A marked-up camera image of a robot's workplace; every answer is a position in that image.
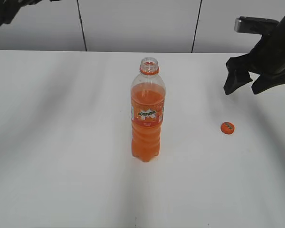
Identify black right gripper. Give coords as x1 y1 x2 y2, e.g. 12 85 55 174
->
223 15 285 95

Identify orange bottle cap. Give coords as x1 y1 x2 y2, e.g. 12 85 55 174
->
220 122 235 134

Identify orange Mirinda soda bottle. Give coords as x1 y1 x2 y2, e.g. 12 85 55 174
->
130 57 166 162

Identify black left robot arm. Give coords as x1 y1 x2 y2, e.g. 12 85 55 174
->
0 0 42 27

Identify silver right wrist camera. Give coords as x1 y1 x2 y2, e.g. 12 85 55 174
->
234 16 279 35

